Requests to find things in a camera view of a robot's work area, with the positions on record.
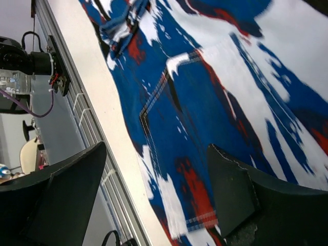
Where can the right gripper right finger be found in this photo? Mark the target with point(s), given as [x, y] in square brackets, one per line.
[254, 208]

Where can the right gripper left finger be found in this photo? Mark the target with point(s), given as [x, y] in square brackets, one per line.
[52, 206]

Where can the blue patterned trousers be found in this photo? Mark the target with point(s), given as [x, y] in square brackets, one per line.
[247, 76]

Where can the beige background chair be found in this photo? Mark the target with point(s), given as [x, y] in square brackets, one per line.
[29, 156]

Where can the aluminium rail frame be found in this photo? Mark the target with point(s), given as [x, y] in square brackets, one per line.
[114, 207]

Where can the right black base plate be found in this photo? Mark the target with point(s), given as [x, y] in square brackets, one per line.
[60, 80]

